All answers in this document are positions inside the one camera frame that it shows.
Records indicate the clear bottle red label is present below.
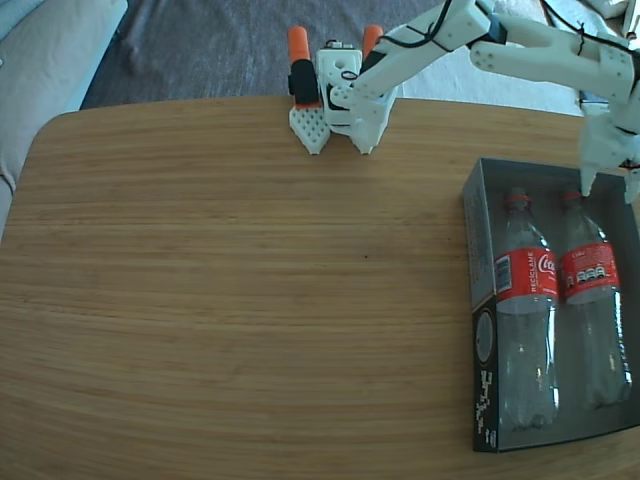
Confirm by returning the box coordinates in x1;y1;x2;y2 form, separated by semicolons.
492;185;561;432
555;185;632;412

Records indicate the grey cardboard box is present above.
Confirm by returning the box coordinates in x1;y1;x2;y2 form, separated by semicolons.
460;156;640;454

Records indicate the light blue cloth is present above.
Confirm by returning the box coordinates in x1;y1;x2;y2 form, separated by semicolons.
542;0;640;121

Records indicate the white sofa cushion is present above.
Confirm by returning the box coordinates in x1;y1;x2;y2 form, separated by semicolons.
0;0;130;246
394;9;589;119

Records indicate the grey rug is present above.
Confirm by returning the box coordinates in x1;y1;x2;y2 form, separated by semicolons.
79;0;549;109

